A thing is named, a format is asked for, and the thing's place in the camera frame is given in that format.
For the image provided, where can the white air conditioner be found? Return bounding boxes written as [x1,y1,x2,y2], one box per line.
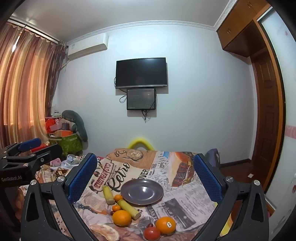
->
[67,32,109,61]

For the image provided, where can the black wall television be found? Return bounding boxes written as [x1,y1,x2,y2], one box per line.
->
[116,57,167,89]

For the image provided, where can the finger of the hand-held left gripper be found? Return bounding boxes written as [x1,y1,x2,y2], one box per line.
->
[2,144,63,173]
[0,138,42,158]

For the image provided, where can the brown plate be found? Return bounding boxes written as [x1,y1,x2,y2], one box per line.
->
[120,178,164,207]

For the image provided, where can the patterned bed sheet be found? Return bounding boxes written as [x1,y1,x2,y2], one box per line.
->
[35,153,105,184]

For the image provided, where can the pile of red boxes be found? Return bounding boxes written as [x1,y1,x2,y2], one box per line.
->
[45,117,73,138]

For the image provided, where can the dark blue chair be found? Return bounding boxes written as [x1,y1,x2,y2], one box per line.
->
[205,148,222,168]

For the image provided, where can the green fabric storage box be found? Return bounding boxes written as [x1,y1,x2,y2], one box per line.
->
[48,133,83,155]

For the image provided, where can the white sliding wardrobe door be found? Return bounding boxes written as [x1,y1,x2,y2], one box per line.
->
[258,9,296,210]

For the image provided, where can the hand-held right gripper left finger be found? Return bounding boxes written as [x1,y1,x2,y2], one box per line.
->
[20,152,98,241]

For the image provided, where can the printed blanket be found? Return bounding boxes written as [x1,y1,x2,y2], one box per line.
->
[18,148,232,241]

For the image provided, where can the yellow curved chair back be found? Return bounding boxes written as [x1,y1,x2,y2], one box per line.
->
[128,137,154,151]

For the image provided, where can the green sugarcane piece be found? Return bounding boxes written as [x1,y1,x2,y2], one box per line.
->
[102,185,115,205]
[117,199,141,220]

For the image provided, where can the large orange with sticker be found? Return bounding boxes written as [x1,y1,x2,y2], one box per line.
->
[155,216,176,235]

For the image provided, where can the plain large orange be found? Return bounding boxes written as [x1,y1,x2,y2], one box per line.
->
[112,210,132,227]

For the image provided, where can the small black wall monitor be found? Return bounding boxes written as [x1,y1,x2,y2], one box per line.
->
[126,88,156,110]

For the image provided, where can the brown wooden door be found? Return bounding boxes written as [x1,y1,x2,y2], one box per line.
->
[250,49,282,163]

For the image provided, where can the striped orange curtain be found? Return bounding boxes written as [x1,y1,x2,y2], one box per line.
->
[0,20,68,149]

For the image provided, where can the grey plush toy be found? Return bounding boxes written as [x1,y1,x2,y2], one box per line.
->
[61,110,89,142]

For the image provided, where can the wooden overhead cabinet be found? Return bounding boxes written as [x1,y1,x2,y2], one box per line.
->
[217,0,274,58]

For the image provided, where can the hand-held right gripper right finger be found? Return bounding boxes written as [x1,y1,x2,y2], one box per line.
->
[193,153,271,241]

